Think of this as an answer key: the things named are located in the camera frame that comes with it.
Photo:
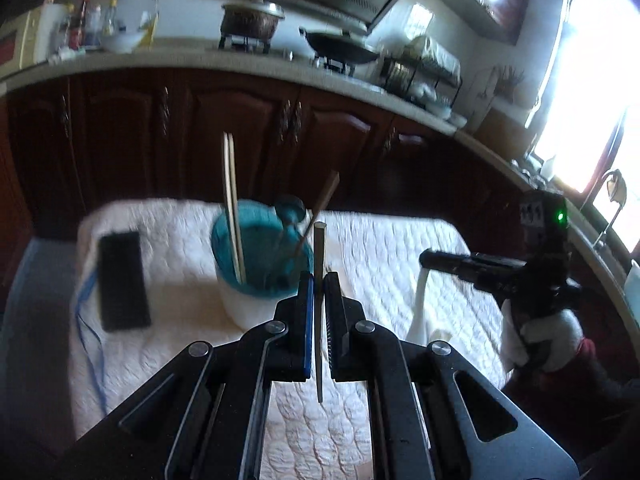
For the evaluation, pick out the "white ceramic spoon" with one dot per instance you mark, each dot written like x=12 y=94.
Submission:
x=419 y=310

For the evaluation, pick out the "dark sauce bottle red label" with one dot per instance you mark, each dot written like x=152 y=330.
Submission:
x=76 y=22

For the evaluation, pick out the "white utensil holder teal lid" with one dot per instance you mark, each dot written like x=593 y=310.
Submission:
x=240 y=305

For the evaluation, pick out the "person's right hand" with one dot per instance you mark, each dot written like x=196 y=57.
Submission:
x=550 y=335

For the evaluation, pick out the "yellow cooking oil bottle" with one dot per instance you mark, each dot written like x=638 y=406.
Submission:
x=150 y=25

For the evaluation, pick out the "person's right forearm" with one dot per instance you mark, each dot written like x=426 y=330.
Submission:
x=590 y=390

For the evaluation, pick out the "black dish rack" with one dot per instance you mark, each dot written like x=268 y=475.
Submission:
x=400 y=75

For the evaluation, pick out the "gas stove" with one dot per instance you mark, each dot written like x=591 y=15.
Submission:
x=245 y=44

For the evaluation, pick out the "clear bottle blue liquid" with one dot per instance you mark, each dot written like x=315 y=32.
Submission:
x=95 y=25

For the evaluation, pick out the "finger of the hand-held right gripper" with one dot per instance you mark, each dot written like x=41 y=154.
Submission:
x=500 y=282
x=465 y=260

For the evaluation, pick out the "dark cooking pot with lid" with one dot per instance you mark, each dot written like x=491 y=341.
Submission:
x=250 y=20

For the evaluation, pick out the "grey stone countertop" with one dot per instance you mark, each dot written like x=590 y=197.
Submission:
x=200 y=57

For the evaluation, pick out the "white cutting board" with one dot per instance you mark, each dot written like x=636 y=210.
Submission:
x=485 y=100

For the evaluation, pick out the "metal spoon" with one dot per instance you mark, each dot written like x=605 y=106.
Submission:
x=290 y=207

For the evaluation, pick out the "dark wooden kitchen cabinet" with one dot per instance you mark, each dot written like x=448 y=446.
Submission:
x=125 y=135

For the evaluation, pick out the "black smartphone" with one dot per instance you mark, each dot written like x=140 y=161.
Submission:
x=124 y=280

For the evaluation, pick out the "white container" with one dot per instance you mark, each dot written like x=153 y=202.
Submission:
x=54 y=30

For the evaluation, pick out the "metal sink faucet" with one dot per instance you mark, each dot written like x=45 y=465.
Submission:
x=612 y=195

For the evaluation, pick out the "white dishes on rack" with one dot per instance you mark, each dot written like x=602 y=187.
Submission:
x=432 y=52

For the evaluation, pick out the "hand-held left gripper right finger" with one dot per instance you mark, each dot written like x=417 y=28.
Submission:
x=331 y=322

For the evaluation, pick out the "cream microwave oven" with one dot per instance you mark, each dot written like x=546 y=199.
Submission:
x=17 y=40

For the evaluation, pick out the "black wok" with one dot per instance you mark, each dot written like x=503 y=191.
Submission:
x=340 y=46

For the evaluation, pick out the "white mixing bowl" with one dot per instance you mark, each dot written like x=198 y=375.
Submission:
x=121 y=41

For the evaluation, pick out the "dark brown chopstick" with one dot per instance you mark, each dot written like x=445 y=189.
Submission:
x=320 y=205

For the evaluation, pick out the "clear bottle yellow cap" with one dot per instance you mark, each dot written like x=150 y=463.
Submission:
x=110 y=17

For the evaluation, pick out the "bamboo chopstick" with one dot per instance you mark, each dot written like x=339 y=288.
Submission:
x=320 y=260
x=229 y=200

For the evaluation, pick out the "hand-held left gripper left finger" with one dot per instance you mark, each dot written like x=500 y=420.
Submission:
x=307 y=322

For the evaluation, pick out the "white quilted tablecloth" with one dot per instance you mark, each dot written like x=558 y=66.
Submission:
x=380 y=240

